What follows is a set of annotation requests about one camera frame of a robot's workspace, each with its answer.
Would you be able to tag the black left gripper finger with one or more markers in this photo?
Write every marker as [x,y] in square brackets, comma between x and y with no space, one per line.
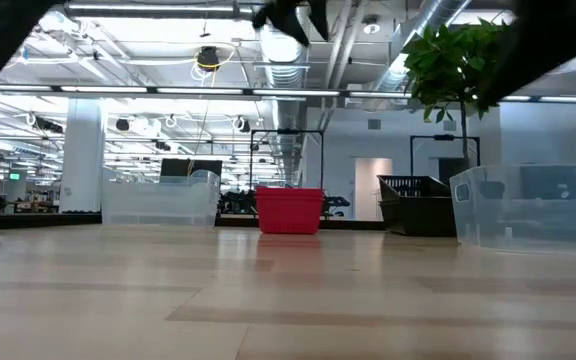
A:
[319,15]
[293,25]

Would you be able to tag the red slotted plastic basket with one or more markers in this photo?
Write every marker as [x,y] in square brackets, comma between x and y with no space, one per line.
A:
[290,215]
[290,192]
[290,188]

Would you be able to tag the black slotted plastic basket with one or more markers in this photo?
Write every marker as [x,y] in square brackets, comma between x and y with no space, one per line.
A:
[408,187]
[418,220]

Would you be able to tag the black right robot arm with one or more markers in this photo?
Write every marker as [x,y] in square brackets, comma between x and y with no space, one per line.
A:
[543,45]

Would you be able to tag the green leafy tree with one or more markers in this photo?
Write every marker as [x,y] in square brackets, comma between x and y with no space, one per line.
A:
[448,65]

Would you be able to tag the black monitor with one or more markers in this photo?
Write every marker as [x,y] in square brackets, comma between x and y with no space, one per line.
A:
[178,167]

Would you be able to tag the long linear ceiling light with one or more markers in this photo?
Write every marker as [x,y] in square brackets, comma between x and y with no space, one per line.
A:
[103,89]

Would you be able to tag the blue machine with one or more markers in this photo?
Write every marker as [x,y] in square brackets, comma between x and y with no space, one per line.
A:
[550,182]

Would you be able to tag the green exit sign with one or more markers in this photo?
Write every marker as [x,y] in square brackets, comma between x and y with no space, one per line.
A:
[14,176]

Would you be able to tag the silver ventilation duct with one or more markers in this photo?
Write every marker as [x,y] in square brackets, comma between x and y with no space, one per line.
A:
[283,65]

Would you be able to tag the black metal gantry frame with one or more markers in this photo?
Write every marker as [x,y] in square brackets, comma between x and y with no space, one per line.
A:
[288,131]
[443,137]

